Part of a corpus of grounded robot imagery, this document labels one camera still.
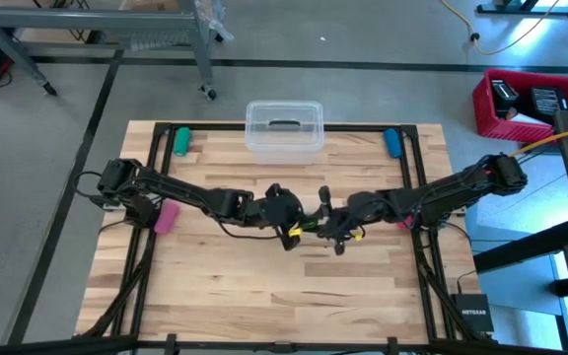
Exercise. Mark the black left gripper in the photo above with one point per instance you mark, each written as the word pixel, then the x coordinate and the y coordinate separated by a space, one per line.
pixel 286 222

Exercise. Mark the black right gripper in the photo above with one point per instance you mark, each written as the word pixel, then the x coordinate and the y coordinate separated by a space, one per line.
pixel 338 222

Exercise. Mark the green elastic bandage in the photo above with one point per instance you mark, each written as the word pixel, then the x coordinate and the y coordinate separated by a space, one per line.
pixel 308 225

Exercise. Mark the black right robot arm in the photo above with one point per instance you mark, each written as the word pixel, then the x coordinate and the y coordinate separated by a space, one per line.
pixel 442 197

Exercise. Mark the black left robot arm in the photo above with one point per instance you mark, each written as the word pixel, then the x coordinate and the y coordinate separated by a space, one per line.
pixel 190 194

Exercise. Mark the blue bandage roll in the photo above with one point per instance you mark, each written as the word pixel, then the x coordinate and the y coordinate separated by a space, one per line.
pixel 392 143

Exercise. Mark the pink bandage roll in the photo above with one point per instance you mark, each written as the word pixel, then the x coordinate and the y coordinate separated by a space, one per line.
pixel 167 217

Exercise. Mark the teal bandage roll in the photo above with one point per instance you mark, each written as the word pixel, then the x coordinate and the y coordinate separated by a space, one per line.
pixel 182 142

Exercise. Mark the clear plastic storage box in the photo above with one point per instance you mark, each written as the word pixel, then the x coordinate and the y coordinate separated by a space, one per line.
pixel 284 143

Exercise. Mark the red plastic crate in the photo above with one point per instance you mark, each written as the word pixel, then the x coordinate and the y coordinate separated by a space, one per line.
pixel 506 130

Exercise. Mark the clear plastic wrap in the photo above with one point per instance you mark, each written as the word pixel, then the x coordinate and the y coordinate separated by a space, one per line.
pixel 215 20

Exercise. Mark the black device in crate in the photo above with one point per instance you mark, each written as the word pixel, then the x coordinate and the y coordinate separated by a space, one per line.
pixel 503 93
pixel 547 101

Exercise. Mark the long black desk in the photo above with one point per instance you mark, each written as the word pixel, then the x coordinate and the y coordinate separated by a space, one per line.
pixel 567 148

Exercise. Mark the cardboard box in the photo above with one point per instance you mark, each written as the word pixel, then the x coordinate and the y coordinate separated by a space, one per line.
pixel 151 5

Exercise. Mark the grey metal table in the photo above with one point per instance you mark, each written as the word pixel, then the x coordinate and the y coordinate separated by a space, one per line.
pixel 92 20

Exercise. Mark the black aluminium table frame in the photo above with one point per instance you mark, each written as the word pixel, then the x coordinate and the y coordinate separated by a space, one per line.
pixel 205 126

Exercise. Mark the black outer rig frame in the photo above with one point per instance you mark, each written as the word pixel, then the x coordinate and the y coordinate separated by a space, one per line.
pixel 264 62

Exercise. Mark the black Netgear network switch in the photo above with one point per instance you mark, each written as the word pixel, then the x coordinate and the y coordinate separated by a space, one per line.
pixel 474 313

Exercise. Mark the black floor stand frame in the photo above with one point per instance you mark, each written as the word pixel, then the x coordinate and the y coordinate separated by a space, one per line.
pixel 525 10

